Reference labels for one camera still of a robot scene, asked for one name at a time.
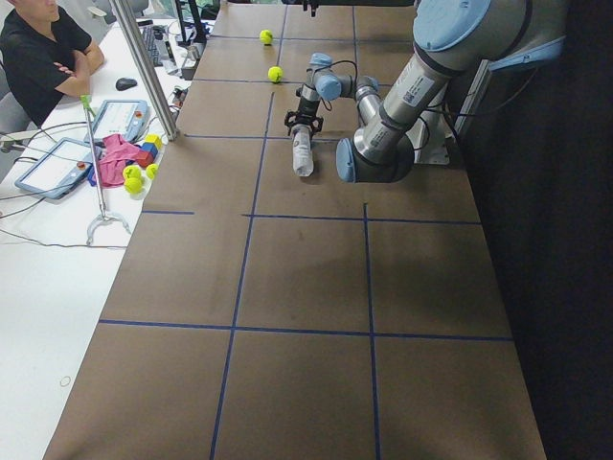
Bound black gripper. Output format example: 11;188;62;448
284;83;324;137

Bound clear tennis ball can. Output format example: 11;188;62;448
291;125;314;177

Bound Roland Garros tennis ball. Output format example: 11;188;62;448
259;29;274;46

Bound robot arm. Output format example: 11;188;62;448
284;1;569;183

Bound Wilson tennis ball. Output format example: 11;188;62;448
267;66;284;83

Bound spare tennis ball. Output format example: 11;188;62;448
146;163;159;180
123;164;142;181
124;177;144;195

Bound coloured toy blocks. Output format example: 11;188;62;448
135;134;163;168

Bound far teach pendant tablet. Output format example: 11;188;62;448
83;100;149;144

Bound teach pendant tablet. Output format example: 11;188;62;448
14;138;92;199
83;100;149;144

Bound black keyboard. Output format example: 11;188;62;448
140;25;162;67

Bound black computer mouse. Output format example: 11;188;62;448
115;78;138;91

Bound pink cloth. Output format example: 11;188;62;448
98;134;140;188

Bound reacher grabber tool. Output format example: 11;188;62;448
79;95;131;246

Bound near teach pendant tablet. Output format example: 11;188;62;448
14;138;92;199

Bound seated person black shirt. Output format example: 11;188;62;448
1;1;105;127

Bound aluminium frame post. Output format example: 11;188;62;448
109;0;178;142

